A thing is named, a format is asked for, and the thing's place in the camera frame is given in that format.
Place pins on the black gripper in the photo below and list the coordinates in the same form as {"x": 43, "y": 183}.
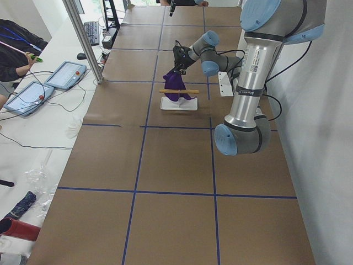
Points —
{"x": 185, "y": 58}

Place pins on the crumpled clear plastic wrap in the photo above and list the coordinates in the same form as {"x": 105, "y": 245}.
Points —
{"x": 43, "y": 183}

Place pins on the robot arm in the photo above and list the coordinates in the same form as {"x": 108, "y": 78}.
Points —
{"x": 267, "y": 26}

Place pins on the far teach pendant tablet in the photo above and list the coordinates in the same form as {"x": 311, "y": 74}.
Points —
{"x": 66, "y": 76}

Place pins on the white towel rack with wooden bars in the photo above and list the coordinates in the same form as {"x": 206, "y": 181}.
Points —
{"x": 181, "y": 103}

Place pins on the purple towel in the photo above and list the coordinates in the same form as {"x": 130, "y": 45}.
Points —
{"x": 174, "y": 81}

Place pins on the black power adapter box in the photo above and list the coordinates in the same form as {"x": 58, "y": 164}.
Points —
{"x": 109, "y": 37}

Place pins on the dark blue folded umbrella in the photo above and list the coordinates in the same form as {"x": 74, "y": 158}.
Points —
{"x": 22, "y": 206}

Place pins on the black computer mouse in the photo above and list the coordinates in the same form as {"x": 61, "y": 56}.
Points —
{"x": 81, "y": 56}

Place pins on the seated person in black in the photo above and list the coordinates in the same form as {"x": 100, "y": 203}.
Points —
{"x": 18, "y": 48}

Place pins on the teach pendant tablet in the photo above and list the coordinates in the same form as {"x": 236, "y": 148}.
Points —
{"x": 29, "y": 99}
{"x": 66, "y": 76}

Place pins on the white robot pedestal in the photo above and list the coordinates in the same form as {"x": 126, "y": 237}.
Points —
{"x": 226, "y": 86}

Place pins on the white crumpled tissue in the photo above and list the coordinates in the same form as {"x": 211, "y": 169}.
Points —
{"x": 74, "y": 127}

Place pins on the aluminium frame post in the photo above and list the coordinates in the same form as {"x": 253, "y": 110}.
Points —
{"x": 73, "y": 14}

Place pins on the black keyboard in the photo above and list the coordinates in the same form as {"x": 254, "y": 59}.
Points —
{"x": 92, "y": 32}

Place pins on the near teach pendant tablet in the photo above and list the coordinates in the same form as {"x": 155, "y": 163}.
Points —
{"x": 29, "y": 99}

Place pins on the red cylinder bottle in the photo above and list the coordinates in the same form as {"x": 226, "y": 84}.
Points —
{"x": 18, "y": 229}

